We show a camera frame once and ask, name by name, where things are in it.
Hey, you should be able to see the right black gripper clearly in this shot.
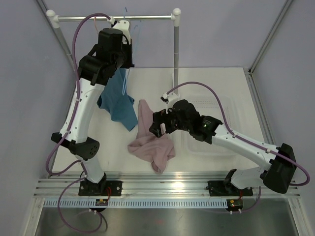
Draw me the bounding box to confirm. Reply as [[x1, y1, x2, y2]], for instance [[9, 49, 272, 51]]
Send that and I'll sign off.
[[150, 108, 192, 137]]

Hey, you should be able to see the pink tank top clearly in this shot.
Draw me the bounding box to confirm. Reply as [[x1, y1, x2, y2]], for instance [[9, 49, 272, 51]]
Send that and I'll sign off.
[[127, 99, 176, 174]]

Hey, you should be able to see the blue plastic hanger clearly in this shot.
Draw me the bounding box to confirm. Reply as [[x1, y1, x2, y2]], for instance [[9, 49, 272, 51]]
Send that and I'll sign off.
[[122, 20, 142, 95]]

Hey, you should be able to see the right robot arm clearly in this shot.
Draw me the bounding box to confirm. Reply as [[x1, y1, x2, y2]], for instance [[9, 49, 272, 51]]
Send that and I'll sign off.
[[149, 99, 296, 195]]

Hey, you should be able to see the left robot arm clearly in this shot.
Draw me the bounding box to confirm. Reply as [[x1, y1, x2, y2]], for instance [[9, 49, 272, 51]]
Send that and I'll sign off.
[[51, 28, 134, 196]]

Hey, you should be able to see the pink plastic hanger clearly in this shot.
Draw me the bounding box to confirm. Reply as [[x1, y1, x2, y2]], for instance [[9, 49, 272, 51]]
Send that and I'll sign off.
[[94, 16, 99, 33]]

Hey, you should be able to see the blue tank top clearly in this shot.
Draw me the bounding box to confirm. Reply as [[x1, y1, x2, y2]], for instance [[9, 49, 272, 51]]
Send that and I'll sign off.
[[96, 68, 138, 131]]

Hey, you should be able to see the white plastic basket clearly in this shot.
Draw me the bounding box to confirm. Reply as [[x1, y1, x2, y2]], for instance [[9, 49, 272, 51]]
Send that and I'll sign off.
[[181, 94, 244, 157]]

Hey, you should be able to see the metal clothes rack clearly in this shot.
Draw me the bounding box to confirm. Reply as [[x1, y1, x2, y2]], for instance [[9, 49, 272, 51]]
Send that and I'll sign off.
[[44, 8, 181, 86]]

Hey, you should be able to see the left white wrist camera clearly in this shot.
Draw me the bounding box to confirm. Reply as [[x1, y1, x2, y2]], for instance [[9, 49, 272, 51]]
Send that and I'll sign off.
[[109, 16, 131, 42]]

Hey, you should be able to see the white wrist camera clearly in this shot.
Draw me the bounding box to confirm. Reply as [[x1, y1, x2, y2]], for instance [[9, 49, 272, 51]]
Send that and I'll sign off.
[[160, 92, 180, 113], [109, 16, 131, 42]]

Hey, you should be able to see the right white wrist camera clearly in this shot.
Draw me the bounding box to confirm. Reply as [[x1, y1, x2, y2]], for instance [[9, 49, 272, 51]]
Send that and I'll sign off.
[[160, 92, 180, 113]]

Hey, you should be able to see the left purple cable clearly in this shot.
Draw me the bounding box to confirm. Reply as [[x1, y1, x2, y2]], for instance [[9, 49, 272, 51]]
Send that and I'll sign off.
[[46, 14, 114, 177]]

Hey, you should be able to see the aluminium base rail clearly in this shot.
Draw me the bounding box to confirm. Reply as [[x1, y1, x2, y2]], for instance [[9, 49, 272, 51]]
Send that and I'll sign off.
[[34, 172, 302, 200]]

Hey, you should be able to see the white slotted cable duct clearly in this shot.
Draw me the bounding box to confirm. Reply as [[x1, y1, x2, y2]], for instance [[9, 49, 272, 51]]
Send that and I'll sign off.
[[44, 199, 227, 209]]

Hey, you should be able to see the aluminium frame post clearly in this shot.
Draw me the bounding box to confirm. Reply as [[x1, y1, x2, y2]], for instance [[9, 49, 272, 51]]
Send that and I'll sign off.
[[249, 0, 294, 76]]

